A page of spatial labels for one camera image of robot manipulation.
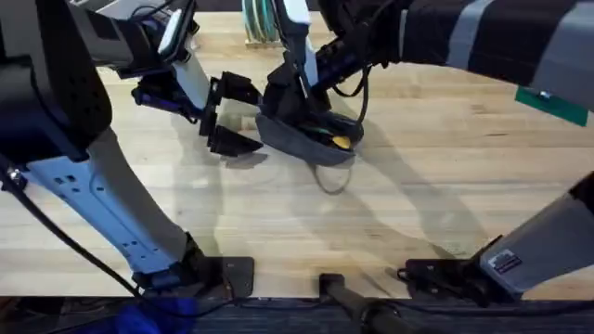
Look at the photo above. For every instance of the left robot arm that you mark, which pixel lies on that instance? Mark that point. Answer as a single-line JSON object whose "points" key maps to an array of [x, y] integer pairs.
{"points": [[111, 199]]}

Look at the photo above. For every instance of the black rail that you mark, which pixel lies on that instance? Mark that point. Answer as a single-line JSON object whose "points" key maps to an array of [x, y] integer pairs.
{"points": [[464, 320]]}

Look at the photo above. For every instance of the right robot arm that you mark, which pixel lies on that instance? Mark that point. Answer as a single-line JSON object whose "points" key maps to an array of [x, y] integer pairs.
{"points": [[533, 253]]}

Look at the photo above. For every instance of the teal coil on wooden base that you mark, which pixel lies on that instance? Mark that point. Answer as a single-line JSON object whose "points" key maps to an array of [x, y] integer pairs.
{"points": [[260, 21]]}

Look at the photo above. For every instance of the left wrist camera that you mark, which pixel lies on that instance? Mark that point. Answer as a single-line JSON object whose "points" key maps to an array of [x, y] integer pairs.
{"points": [[160, 98]]}

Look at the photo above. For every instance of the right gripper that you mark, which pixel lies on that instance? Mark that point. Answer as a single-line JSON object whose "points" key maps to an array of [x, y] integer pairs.
{"points": [[345, 58]]}

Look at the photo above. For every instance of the grey soft zip bag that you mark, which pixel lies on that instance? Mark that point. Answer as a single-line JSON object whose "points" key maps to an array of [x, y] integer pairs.
{"points": [[297, 141]]}

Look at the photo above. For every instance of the wrist upright plate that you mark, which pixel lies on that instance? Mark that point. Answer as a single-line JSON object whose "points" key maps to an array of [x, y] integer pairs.
{"points": [[172, 30], [297, 14]]}

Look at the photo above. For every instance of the green board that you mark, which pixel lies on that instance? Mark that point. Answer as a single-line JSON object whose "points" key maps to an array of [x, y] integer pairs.
{"points": [[552, 106]]}

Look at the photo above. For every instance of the black tube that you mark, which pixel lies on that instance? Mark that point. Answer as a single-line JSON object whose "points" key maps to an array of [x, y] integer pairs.
{"points": [[357, 306]]}

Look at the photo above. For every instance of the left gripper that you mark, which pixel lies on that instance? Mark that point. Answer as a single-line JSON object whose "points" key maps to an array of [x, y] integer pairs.
{"points": [[194, 83]]}

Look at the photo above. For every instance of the right wrist upright plate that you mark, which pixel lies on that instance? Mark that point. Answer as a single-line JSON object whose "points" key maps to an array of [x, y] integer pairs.
{"points": [[297, 14]]}

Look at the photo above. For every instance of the left wrist upright plate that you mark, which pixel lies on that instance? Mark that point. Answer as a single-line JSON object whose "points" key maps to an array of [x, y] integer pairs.
{"points": [[172, 30]]}

